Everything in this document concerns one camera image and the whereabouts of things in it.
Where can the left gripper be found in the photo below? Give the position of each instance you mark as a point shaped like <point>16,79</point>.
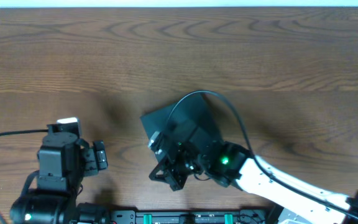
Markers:
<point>95,157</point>

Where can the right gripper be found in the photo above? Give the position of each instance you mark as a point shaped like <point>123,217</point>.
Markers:
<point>173,175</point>

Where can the dark green box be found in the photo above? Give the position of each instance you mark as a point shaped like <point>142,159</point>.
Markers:
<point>191,115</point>

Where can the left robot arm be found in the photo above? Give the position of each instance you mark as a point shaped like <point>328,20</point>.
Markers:
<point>49,194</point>

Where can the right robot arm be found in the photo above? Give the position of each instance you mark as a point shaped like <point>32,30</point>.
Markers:
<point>232,164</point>

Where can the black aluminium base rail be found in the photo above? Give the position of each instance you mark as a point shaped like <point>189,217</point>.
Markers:
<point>92,213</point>

